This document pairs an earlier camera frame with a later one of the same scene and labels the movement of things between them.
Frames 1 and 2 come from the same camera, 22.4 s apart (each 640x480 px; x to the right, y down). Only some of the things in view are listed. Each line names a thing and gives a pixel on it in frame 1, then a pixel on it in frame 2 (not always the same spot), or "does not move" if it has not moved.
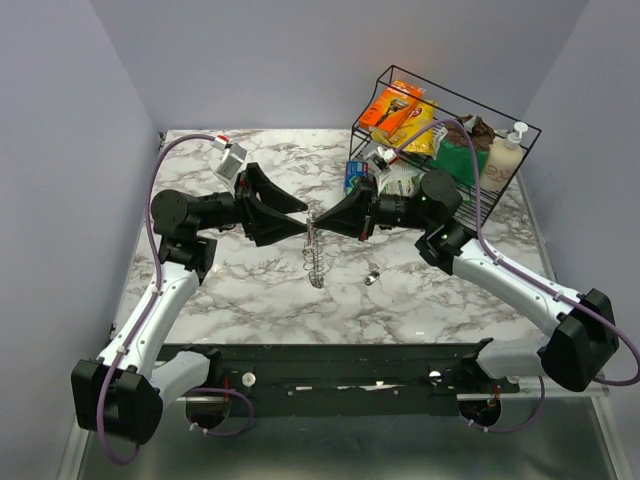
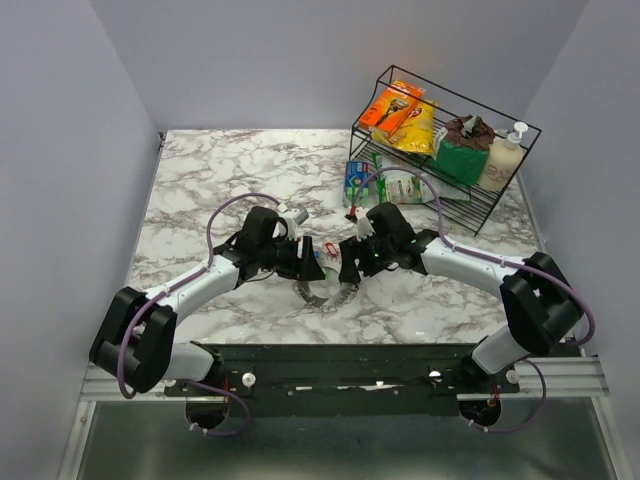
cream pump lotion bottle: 502,161 does not move
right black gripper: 355,213 -> 351,249
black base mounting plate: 371,380 does not move
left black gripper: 264,218 -> 306,268
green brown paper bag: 455,153 does not move
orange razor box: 385,116 does not move
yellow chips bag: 421,118 does not move
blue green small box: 355,170 does not move
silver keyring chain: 313,254 -> 325,308
